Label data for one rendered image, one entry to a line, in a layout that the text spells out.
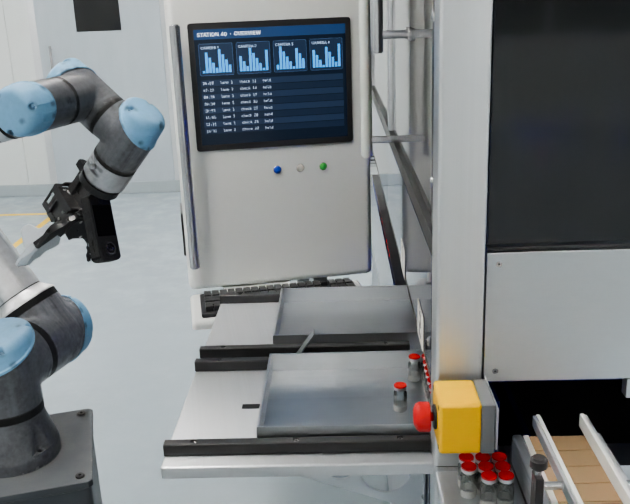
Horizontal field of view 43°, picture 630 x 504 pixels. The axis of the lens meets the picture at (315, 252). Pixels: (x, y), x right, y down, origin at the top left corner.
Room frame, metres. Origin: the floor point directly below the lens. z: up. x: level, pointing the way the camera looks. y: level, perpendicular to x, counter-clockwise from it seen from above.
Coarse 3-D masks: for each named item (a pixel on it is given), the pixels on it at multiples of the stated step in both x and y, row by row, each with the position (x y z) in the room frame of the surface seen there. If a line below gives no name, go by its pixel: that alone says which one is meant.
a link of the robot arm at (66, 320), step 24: (0, 240) 1.37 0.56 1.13; (0, 264) 1.35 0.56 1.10; (0, 288) 1.33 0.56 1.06; (24, 288) 1.34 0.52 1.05; (48, 288) 1.36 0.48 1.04; (0, 312) 1.33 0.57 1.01; (24, 312) 1.31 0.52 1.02; (48, 312) 1.32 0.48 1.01; (72, 312) 1.36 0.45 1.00; (72, 336) 1.32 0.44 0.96; (72, 360) 1.35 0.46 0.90
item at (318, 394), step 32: (320, 352) 1.32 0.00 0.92; (352, 352) 1.32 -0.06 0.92; (384, 352) 1.31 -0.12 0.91; (416, 352) 1.31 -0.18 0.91; (288, 384) 1.26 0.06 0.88; (320, 384) 1.26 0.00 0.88; (352, 384) 1.26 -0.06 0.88; (384, 384) 1.25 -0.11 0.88; (416, 384) 1.25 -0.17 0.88; (288, 416) 1.15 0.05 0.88; (320, 416) 1.15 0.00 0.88; (352, 416) 1.14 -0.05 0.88; (384, 416) 1.14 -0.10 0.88
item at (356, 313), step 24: (288, 288) 1.66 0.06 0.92; (312, 288) 1.66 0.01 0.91; (336, 288) 1.66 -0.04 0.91; (360, 288) 1.65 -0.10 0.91; (384, 288) 1.65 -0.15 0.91; (288, 312) 1.60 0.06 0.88; (312, 312) 1.60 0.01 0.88; (336, 312) 1.59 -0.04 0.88; (360, 312) 1.59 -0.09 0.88; (384, 312) 1.58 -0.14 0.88; (408, 312) 1.58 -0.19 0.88; (288, 336) 1.40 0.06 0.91; (336, 336) 1.40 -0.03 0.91; (360, 336) 1.40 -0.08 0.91; (384, 336) 1.40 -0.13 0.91; (408, 336) 1.40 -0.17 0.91
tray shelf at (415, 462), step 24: (240, 312) 1.62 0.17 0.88; (264, 312) 1.61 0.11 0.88; (216, 336) 1.49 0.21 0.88; (240, 336) 1.49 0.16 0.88; (264, 336) 1.48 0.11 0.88; (192, 384) 1.28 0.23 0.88; (216, 384) 1.28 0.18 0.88; (240, 384) 1.28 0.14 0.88; (192, 408) 1.20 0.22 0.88; (216, 408) 1.19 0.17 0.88; (240, 408) 1.19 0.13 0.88; (192, 432) 1.12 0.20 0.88; (216, 432) 1.11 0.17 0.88; (240, 432) 1.11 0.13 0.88; (168, 456) 1.05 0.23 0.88; (192, 456) 1.05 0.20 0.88; (216, 456) 1.05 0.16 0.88; (240, 456) 1.04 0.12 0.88; (264, 456) 1.04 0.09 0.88; (288, 456) 1.04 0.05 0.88; (312, 456) 1.04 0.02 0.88; (336, 456) 1.03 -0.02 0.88; (360, 456) 1.03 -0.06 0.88; (384, 456) 1.03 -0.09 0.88; (408, 456) 1.03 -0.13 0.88
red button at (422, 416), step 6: (420, 402) 0.94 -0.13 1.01; (426, 402) 0.94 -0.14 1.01; (414, 408) 0.94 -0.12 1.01; (420, 408) 0.93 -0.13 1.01; (426, 408) 0.93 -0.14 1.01; (414, 414) 0.93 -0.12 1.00; (420, 414) 0.92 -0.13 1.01; (426, 414) 0.92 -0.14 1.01; (432, 414) 0.93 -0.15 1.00; (414, 420) 0.93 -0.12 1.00; (420, 420) 0.92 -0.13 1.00; (426, 420) 0.92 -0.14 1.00; (432, 420) 0.93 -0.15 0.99; (420, 426) 0.92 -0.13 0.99; (426, 426) 0.92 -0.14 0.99
